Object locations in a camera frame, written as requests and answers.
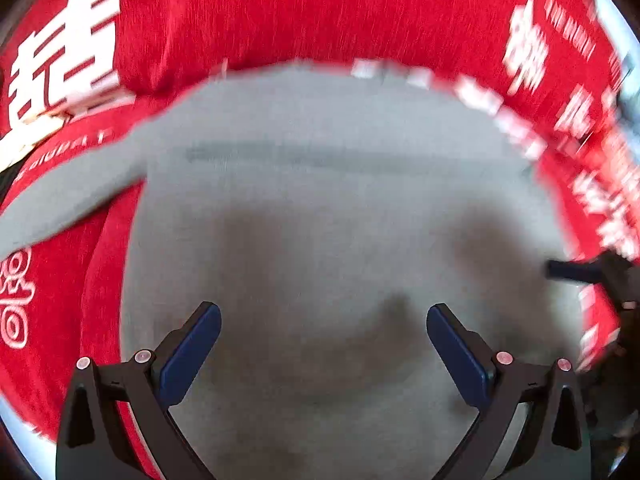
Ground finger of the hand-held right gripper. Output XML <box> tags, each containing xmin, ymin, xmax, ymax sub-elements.
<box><xmin>546</xmin><ymin>258</ymin><xmax>607</xmax><ymax>284</ymax></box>

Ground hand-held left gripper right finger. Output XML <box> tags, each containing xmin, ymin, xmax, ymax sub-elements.
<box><xmin>426</xmin><ymin>303</ymin><xmax>593</xmax><ymax>480</ymax></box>

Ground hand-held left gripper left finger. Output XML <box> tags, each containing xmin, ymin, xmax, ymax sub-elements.
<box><xmin>56</xmin><ymin>301</ymin><xmax>222</xmax><ymax>480</ymax></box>

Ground grey small garment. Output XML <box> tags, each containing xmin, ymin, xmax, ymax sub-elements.
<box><xmin>0</xmin><ymin>60</ymin><xmax>588</xmax><ymax>480</ymax></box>

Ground pile of mixed clothes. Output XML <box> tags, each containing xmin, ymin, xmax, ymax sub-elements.
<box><xmin>0</xmin><ymin>110</ymin><xmax>70</xmax><ymax>196</ymax></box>

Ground red printed blanket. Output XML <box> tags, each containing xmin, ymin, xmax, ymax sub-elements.
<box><xmin>0</xmin><ymin>0</ymin><xmax>640</xmax><ymax>480</ymax></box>

